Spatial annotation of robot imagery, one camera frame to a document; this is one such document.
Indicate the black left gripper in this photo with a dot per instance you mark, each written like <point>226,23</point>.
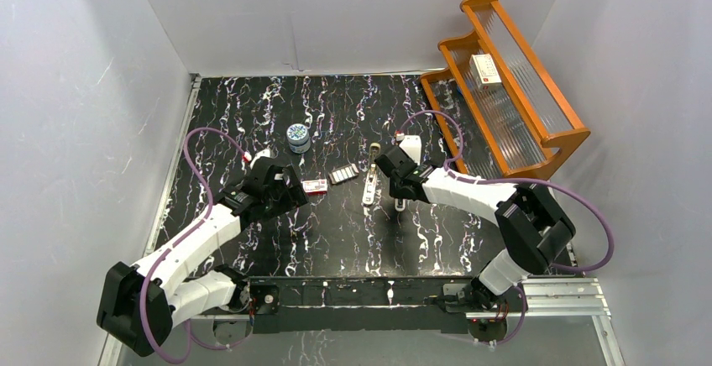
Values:
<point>295,189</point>

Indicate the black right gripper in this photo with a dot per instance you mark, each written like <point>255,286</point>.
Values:
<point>393,189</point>

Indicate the light blue eraser block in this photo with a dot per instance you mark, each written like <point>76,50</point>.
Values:
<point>400,205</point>

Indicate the white red staple box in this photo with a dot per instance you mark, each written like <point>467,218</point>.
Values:
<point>314,187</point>

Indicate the cream white stapler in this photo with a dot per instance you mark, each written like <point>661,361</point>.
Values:
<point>371,179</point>

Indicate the grey staple tray insert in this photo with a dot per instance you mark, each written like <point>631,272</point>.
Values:
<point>343,174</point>

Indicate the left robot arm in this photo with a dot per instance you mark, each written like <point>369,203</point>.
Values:
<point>141,303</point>

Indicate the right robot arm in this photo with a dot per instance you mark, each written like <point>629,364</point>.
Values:
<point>533,226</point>

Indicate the blue white round tin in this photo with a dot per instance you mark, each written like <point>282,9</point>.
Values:
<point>298,138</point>

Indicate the orange wooden shelf rack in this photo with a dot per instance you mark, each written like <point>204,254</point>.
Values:
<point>526,128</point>

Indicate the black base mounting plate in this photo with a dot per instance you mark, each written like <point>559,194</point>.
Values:
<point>296,304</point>

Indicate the white red box on shelf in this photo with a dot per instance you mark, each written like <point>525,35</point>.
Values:
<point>484,71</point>

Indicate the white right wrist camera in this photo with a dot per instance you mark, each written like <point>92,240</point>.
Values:
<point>411,144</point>

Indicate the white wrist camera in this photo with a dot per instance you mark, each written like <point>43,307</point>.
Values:
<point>251,159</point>
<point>411,144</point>

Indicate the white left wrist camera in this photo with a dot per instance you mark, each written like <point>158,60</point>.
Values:
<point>251,159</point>

